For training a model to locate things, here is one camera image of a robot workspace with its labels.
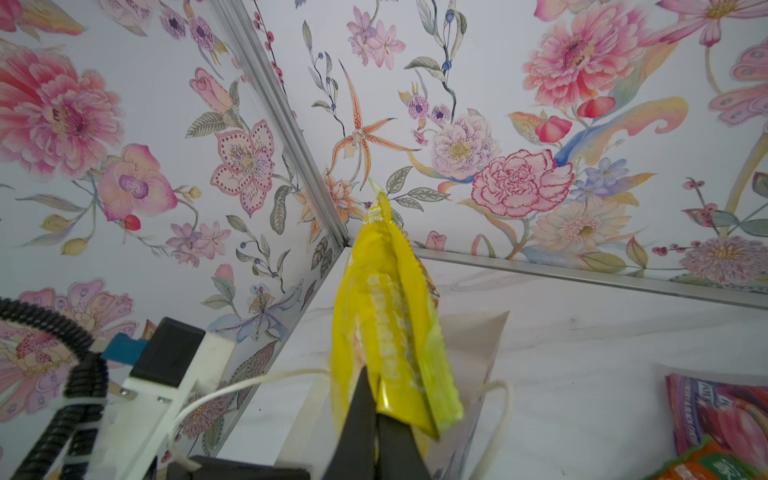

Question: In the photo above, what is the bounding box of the small purple Fox's candy pack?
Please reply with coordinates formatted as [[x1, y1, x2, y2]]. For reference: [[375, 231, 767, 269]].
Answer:
[[665, 371, 767, 477]]

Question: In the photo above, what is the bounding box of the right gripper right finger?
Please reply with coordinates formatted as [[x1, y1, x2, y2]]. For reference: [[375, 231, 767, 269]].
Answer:
[[376, 414, 431, 480]]

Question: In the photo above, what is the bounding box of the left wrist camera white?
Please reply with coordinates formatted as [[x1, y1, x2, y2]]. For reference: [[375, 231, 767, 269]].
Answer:
[[86, 317, 236, 479]]

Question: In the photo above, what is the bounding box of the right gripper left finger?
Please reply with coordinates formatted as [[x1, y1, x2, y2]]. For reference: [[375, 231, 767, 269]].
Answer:
[[322, 367, 377, 480]]

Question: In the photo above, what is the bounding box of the green orange noodle snack pack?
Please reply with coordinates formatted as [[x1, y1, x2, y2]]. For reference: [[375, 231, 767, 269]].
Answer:
[[646, 436, 767, 480]]

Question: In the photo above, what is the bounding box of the yellow snack pack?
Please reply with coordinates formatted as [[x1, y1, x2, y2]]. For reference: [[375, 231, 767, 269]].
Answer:
[[330, 186, 464, 440]]

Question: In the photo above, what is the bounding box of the floral paper gift bag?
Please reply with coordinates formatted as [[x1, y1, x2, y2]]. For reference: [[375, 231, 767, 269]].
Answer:
[[166, 318, 514, 479]]

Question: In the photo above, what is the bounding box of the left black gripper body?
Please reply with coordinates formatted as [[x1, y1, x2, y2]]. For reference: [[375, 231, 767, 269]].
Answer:
[[167, 456, 311, 480]]

